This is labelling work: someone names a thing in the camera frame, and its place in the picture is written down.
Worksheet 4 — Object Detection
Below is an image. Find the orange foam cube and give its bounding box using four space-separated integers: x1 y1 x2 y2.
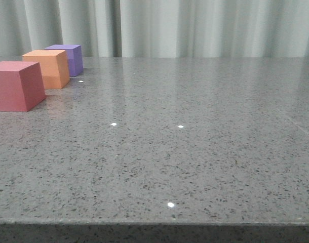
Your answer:
22 50 70 89

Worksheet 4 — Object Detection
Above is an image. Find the red foam cube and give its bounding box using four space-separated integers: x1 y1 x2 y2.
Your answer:
0 61 46 112

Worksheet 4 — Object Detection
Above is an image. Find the pale green curtain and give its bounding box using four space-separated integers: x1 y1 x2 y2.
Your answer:
0 1 309 58

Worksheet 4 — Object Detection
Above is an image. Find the purple foam cube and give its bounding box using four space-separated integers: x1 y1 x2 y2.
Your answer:
45 45 84 77

